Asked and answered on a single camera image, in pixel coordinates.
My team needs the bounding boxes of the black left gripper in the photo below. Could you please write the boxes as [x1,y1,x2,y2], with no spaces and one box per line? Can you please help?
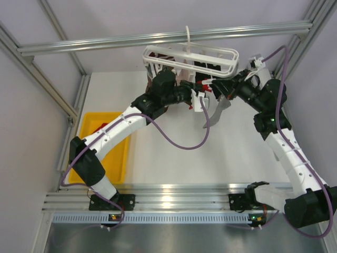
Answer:
[162,79,204,106]

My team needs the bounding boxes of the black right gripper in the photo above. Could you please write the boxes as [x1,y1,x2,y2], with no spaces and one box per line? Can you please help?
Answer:
[212,70,266,113]

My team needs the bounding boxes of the grey sock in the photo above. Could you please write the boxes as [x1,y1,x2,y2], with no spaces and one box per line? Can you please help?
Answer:
[209,95,231,127]

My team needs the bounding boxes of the black sock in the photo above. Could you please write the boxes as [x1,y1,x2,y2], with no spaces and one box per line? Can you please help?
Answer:
[207,63,221,71]
[194,61,209,82]

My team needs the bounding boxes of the white plastic clip hanger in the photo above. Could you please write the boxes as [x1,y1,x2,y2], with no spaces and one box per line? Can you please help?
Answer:
[142,26,239,88]

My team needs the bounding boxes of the red santa sock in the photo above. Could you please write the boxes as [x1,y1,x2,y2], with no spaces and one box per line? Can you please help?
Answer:
[189,80,212,110]
[94,123,108,132]

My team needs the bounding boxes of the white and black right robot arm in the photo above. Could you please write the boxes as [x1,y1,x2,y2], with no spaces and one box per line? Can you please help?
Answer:
[211,70,336,229]

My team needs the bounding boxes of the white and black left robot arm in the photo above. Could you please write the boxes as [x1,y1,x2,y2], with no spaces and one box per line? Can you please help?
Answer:
[69,70,200,209]

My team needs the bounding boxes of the pink sock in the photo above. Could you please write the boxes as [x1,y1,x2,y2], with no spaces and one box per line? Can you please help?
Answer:
[176,69,195,86]

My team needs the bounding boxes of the maroon striped brown sock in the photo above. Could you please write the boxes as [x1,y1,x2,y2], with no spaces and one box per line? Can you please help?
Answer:
[146,52,176,87]

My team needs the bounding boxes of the yellow plastic tray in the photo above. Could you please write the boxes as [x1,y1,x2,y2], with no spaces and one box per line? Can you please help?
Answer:
[65,112,130,185]

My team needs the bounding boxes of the aluminium top crossbar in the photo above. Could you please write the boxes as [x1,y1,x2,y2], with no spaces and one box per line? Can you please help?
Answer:
[17,20,313,56]

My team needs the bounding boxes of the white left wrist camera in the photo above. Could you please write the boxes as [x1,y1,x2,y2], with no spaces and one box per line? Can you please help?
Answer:
[191,90,210,112]

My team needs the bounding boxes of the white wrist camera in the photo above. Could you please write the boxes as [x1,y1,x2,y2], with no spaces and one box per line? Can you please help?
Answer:
[191,90,210,112]
[247,54,266,75]

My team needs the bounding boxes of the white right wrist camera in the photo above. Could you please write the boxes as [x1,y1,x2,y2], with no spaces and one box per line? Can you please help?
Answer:
[247,54,266,75]

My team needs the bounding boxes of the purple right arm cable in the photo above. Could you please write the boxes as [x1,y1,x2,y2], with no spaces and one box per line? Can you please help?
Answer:
[263,45,333,240]

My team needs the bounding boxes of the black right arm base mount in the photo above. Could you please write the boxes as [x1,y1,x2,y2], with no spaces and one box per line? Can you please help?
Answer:
[228,193,274,212]

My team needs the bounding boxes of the aluminium right frame post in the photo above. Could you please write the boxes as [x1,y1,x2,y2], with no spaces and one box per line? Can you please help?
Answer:
[283,1,336,118]

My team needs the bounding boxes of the aluminium frame post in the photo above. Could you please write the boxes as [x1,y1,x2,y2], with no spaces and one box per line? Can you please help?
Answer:
[283,1,336,118]
[1,23,78,127]

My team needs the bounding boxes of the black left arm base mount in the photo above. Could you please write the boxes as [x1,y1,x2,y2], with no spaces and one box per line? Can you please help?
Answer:
[88,194,135,211]

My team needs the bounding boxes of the aluminium left frame post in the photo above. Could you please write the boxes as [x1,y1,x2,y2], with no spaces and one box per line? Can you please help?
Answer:
[1,23,78,127]

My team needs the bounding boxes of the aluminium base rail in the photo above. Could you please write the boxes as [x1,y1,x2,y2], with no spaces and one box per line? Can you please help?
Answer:
[43,183,329,211]

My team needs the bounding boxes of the slotted grey cable duct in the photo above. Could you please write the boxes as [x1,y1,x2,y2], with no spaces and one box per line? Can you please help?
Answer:
[52,212,266,225]

